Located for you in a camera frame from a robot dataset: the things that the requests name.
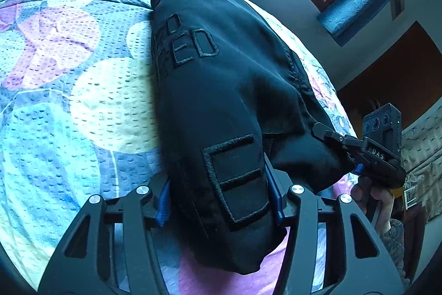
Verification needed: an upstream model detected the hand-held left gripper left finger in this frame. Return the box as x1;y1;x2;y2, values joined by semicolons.
37;172;171;295

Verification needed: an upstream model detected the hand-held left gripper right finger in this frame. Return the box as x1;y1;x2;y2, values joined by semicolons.
264;157;405;295

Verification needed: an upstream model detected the dotted colourful bed blanket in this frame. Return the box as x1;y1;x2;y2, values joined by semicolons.
0;0;359;295

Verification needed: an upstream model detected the person's right hand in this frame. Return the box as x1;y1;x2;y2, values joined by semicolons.
350;177;396;237

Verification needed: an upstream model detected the patterned pale cloth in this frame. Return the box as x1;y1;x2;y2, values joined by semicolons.
401;113;442;224

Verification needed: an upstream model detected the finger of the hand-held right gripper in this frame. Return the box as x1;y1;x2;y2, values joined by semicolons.
349;150;367;175
312;121;367;154

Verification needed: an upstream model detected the black jacket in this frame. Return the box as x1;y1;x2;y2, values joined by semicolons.
149;0;357;276

